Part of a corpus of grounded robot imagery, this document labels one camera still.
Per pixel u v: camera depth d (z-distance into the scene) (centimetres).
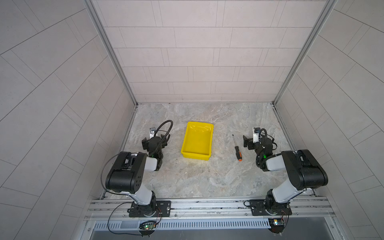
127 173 44
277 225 68
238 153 89
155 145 69
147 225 65
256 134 79
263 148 69
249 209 72
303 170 46
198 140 94
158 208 70
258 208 71
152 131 77
